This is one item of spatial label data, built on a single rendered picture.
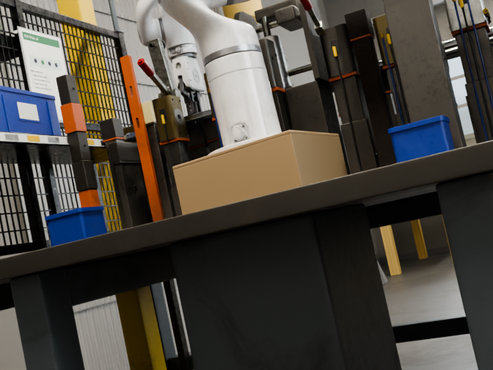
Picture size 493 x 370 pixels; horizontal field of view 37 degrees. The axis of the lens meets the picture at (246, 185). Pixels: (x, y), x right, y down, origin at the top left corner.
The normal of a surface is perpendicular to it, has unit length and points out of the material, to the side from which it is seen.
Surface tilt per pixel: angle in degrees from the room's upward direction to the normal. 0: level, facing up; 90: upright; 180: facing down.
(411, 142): 90
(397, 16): 90
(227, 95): 90
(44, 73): 90
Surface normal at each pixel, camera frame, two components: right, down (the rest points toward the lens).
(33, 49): 0.90, -0.22
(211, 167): -0.45, 0.04
